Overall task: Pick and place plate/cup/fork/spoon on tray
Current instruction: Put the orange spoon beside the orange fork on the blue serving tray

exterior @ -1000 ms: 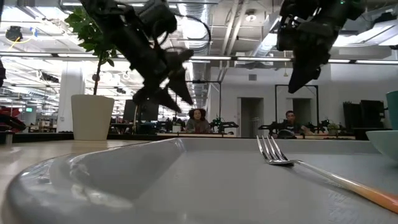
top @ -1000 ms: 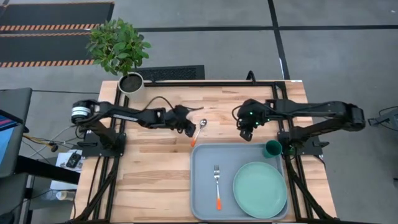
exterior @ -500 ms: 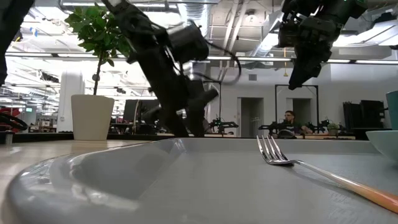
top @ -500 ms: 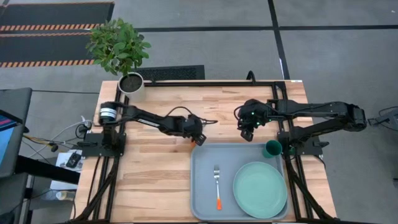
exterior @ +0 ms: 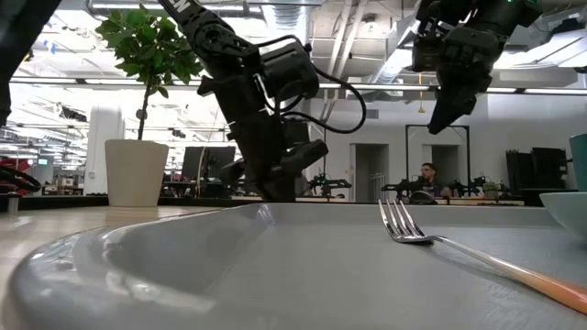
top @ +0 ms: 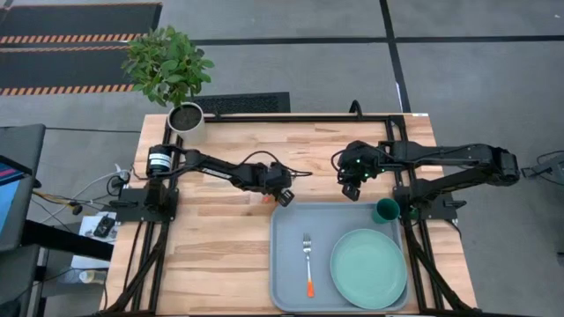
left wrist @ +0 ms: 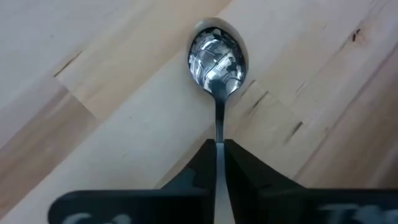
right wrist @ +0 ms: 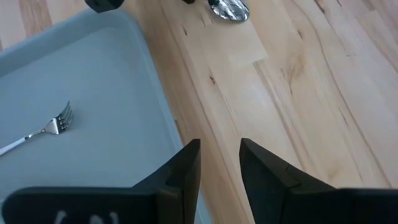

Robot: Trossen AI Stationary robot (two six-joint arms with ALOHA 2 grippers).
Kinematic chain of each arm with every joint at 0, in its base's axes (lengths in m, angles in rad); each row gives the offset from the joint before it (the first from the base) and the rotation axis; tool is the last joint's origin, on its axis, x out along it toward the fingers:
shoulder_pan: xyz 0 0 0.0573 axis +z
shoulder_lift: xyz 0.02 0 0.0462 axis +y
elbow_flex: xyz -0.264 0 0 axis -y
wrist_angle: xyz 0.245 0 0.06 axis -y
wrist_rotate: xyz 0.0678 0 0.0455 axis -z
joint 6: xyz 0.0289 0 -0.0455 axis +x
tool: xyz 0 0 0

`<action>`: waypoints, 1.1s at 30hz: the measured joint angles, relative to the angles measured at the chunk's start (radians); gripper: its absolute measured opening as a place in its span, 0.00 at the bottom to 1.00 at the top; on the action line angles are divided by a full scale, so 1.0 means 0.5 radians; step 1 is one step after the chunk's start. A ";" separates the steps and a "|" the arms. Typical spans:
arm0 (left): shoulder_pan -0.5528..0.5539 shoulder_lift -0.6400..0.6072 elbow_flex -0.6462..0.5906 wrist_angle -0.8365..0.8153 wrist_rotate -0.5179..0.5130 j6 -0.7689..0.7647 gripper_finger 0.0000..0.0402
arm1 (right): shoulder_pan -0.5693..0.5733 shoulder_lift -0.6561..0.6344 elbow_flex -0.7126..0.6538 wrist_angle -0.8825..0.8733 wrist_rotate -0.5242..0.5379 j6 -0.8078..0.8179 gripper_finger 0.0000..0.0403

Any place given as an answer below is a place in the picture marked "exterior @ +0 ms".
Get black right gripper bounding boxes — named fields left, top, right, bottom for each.
left=415, top=0, right=508, bottom=137

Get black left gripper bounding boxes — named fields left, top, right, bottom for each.
left=196, top=68, right=330, bottom=204

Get green plastic cup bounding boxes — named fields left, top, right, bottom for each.
left=568, top=132, right=587, bottom=193

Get white bowl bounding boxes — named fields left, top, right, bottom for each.
left=538, top=191, right=587, bottom=239

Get metal fork orange handle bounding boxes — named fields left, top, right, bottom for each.
left=378, top=198, right=587, bottom=316

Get large white plate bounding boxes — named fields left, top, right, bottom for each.
left=2, top=202, right=587, bottom=330

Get yellow hanging pendant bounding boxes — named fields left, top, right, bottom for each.
left=416, top=71, right=426, bottom=115

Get long wooden background table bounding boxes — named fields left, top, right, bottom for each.
left=295, top=195, right=526, bottom=206

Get grey doorway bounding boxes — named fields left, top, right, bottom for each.
left=349, top=142, right=390, bottom=203
left=421, top=144, right=461, bottom=196

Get person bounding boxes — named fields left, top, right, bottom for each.
left=415, top=161, right=453, bottom=199

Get black computer monitor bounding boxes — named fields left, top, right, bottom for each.
left=182, top=145, right=238, bottom=181

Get black round dome object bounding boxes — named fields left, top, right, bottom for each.
left=408, top=191, right=437, bottom=205

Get black storage cabinets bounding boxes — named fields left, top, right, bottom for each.
left=505, top=147, right=570, bottom=190

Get cream plant pot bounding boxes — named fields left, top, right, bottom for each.
left=104, top=138, right=171, bottom=208

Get white building column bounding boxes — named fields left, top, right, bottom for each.
left=83, top=105, right=126, bottom=196

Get green leafy indoor tree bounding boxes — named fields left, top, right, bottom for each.
left=94, top=5, right=205, bottom=141

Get red machine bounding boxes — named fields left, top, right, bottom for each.
left=0, top=157, right=31, bottom=193

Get black rectangular frame stand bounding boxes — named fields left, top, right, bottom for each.
left=404, top=122, right=471, bottom=193

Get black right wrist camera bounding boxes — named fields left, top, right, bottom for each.
left=411, top=25, right=445, bottom=73

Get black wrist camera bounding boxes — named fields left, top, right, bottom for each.
left=411, top=25, right=445, bottom=73
left=261, top=39, right=321, bottom=101

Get silver ceiling duct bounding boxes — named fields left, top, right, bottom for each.
left=346, top=22, right=418, bottom=88

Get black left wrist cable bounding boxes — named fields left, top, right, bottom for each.
left=256, top=35, right=368, bottom=136

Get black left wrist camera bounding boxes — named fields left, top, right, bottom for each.
left=261, top=39, right=321, bottom=101

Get black table edge frame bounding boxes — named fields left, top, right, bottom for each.
left=0, top=193, right=267, bottom=213

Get black curved hose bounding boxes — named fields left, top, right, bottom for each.
left=0, top=163, right=45, bottom=194

